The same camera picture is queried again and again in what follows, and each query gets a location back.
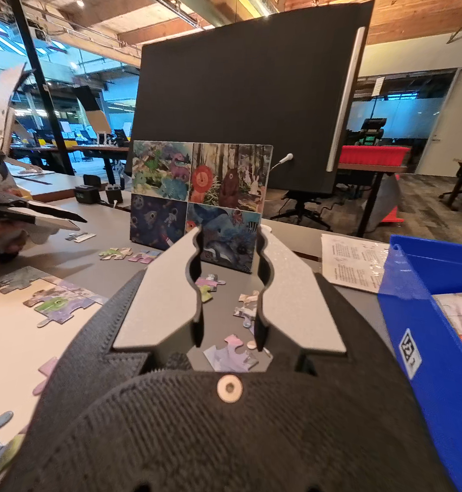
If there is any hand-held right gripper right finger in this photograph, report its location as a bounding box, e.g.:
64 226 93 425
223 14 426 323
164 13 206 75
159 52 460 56
254 226 348 372

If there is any red plastic bin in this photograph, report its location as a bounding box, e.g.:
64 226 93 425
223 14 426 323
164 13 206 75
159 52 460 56
339 145 411 166

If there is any light blue loose puzzle piece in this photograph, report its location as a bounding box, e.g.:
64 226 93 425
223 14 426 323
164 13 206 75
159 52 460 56
203 334 259 373

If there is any white door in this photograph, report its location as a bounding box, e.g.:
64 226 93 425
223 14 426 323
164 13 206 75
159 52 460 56
415 68 462 178

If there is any wooden table with black legs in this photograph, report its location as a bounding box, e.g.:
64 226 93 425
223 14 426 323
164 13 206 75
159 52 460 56
337 163 410 238

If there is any person's left hand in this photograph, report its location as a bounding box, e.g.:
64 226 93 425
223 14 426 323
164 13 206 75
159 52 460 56
0 221 29 257

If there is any black room divider panel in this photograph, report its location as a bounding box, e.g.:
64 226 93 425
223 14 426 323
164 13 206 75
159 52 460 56
125 0 375 194

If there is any black high-back chair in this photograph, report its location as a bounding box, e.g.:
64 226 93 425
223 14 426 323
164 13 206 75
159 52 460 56
359 118 388 147

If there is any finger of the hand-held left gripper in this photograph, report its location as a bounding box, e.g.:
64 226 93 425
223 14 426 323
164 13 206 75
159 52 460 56
22 199 88 224
8 209 80 245

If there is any black office chair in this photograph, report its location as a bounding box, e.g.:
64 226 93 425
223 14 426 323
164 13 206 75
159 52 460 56
270 188 333 232

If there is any blue purple yellow puzzle piece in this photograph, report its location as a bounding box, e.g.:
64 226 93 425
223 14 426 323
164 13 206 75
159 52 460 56
128 250 162 264

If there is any space ocean print puzzle box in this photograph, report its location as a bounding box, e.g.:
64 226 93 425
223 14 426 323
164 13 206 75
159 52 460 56
130 140 274 274

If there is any green dinosaur head puzzle piece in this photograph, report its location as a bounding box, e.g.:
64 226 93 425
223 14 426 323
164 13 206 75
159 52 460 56
23 286 78 314

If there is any black steel column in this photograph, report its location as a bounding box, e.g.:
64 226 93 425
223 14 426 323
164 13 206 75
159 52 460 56
8 0 76 175

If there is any orange floor object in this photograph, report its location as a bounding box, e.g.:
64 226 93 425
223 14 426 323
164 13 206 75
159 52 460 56
381 174 405 224

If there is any paper in plastic sleeve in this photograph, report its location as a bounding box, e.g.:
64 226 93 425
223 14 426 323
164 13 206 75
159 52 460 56
320 233 392 294

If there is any black charging case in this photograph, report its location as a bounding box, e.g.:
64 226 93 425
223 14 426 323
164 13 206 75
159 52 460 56
74 174 102 204

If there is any blue box with tag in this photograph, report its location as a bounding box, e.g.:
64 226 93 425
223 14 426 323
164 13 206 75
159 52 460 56
377 234 462 492

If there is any green tail brown puzzle piece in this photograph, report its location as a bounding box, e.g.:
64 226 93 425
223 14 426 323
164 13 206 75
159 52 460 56
99 247 133 261

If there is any grey sheet panel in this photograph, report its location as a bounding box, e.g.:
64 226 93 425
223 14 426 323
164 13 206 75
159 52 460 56
363 176 402 231

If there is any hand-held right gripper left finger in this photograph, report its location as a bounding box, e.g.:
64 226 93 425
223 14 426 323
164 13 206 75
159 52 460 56
112 226 205 365

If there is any black swivel chair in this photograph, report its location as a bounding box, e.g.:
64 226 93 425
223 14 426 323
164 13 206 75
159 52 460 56
438 157 462 212

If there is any lavender green patch puzzle piece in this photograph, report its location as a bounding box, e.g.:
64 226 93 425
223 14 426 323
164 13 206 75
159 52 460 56
36 296 98 328

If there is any white jigsaw puzzle board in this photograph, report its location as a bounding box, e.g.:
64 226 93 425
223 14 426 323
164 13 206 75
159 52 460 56
0 265 109 485

